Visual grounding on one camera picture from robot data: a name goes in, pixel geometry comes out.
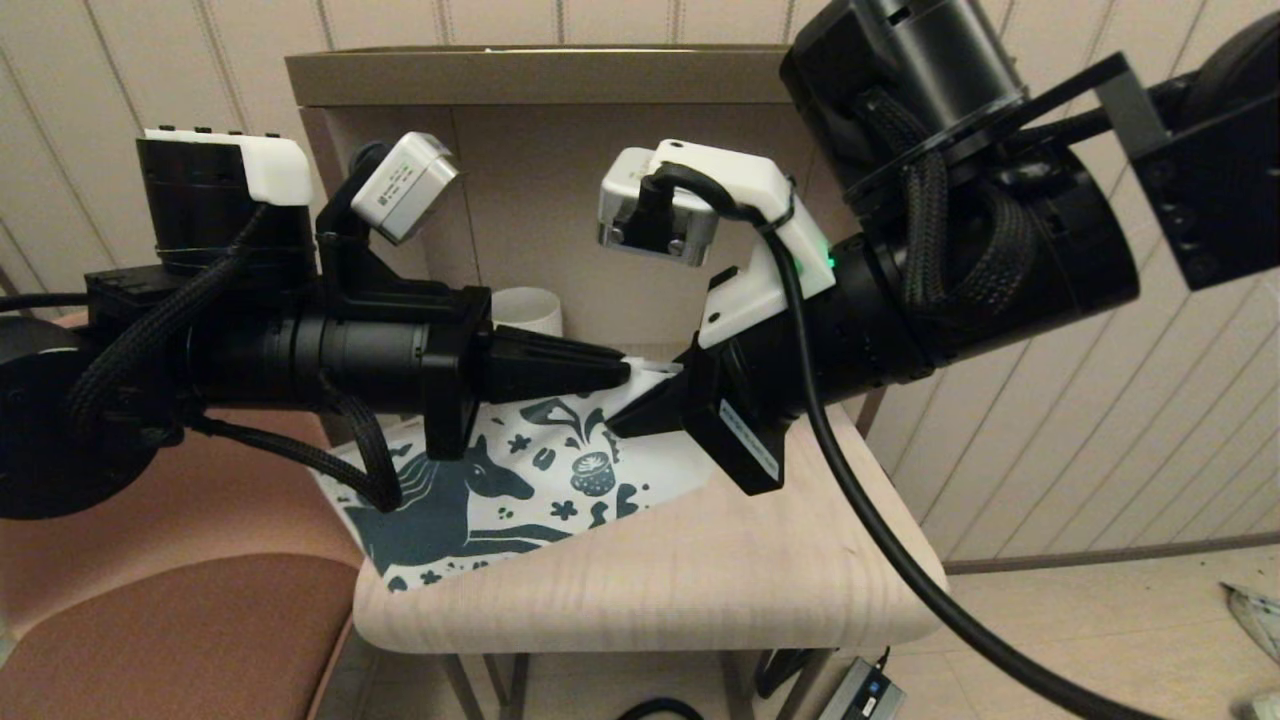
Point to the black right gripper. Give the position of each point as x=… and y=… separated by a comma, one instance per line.
x=740, y=440

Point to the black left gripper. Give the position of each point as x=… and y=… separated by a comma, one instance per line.
x=455, y=370

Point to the white horse-print zip pouch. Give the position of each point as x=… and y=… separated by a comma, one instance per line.
x=520, y=500

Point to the grey wrapper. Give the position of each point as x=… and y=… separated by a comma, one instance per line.
x=1258, y=620

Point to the white ribbed ceramic mug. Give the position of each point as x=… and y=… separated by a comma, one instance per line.
x=530, y=310

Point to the beige wooden hutch desk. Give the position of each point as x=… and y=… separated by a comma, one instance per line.
x=700, y=570

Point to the grey power adapter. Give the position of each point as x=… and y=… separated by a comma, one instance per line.
x=860, y=695

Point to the pink upholstered chair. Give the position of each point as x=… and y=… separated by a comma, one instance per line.
x=150, y=640

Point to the crumpled plastic bottle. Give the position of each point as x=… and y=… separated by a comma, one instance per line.
x=1265, y=708

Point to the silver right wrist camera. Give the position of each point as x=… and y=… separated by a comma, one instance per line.
x=690, y=230

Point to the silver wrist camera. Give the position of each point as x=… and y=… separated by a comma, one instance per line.
x=690, y=230
x=405, y=190

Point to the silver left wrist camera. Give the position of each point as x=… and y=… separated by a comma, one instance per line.
x=405, y=190

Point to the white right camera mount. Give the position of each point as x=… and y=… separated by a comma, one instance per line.
x=760, y=190

